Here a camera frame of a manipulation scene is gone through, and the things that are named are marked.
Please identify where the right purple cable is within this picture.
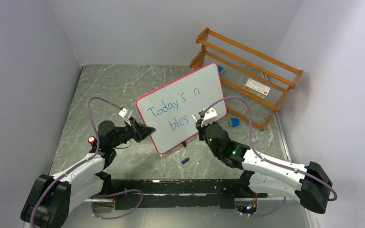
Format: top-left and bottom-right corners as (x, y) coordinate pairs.
(199, 96), (338, 218)

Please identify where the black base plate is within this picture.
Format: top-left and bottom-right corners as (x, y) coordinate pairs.
(80, 179), (269, 211)

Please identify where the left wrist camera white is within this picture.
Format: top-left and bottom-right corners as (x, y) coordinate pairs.
(118, 107), (132, 126)

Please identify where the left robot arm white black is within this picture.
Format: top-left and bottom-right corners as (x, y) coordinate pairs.
(20, 117), (155, 228)

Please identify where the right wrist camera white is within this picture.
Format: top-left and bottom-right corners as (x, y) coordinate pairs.
(199, 106), (218, 127)

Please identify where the blue marker cap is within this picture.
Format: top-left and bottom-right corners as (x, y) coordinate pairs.
(181, 157), (190, 164)

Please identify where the white labelled box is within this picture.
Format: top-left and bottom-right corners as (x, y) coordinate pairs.
(244, 78), (270, 98)

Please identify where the whiteboard with pink frame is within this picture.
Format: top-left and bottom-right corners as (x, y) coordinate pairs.
(135, 62), (224, 154)

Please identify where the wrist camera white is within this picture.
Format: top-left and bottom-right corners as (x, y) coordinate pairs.
(199, 106), (218, 127)
(118, 107), (132, 126)

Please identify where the orange wooden shelf rack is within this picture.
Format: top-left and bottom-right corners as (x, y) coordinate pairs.
(190, 28), (304, 130)

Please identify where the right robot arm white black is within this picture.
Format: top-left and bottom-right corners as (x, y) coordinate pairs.
(195, 121), (333, 214)

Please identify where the purple cable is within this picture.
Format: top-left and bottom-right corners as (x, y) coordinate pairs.
(29, 97), (144, 228)
(199, 96), (338, 218)

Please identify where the blue eraser on table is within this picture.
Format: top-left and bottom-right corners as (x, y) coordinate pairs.
(229, 117), (240, 127)

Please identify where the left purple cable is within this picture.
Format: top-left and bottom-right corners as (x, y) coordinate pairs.
(29, 97), (144, 228)

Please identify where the blue eraser on shelf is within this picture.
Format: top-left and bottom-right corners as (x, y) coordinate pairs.
(218, 65), (225, 74)

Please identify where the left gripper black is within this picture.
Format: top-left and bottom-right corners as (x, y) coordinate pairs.
(109, 116), (154, 148)

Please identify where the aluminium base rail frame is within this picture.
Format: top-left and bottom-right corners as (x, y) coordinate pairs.
(23, 178), (320, 228)

